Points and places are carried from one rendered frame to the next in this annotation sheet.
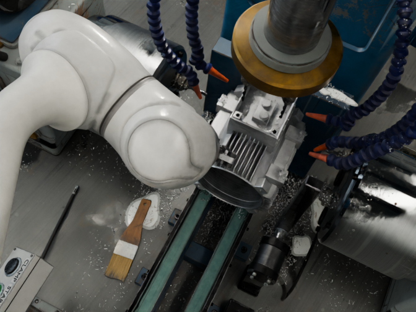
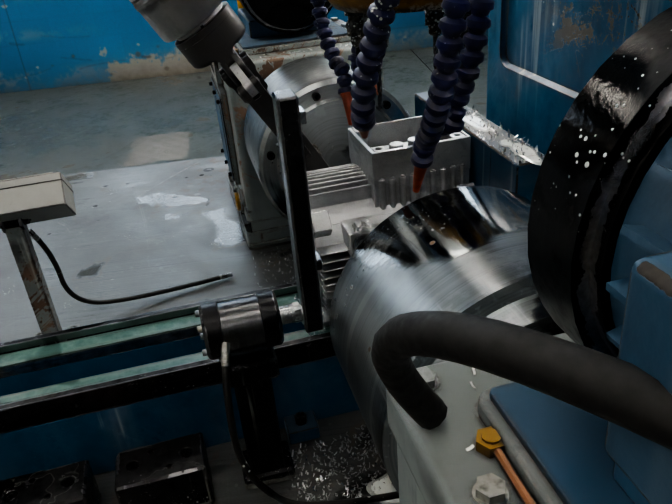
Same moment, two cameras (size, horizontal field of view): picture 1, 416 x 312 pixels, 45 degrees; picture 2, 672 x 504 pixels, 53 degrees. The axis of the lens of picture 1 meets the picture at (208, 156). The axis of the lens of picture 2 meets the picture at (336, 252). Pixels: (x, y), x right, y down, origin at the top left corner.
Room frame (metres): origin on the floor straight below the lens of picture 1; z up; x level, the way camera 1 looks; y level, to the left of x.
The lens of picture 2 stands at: (0.07, -0.72, 1.41)
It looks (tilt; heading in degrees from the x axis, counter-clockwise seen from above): 29 degrees down; 61
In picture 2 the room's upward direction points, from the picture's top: 5 degrees counter-clockwise
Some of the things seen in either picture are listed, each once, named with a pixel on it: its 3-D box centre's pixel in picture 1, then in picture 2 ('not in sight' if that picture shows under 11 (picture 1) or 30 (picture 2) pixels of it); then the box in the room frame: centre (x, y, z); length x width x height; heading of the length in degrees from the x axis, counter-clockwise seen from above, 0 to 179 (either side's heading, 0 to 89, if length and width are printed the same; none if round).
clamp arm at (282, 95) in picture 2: (295, 210); (298, 219); (0.33, -0.17, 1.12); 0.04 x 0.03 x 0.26; 163
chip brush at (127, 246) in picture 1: (130, 238); not in sight; (0.31, 0.14, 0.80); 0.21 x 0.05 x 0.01; 171
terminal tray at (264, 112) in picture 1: (262, 113); (407, 160); (0.52, -0.09, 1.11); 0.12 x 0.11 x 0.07; 164
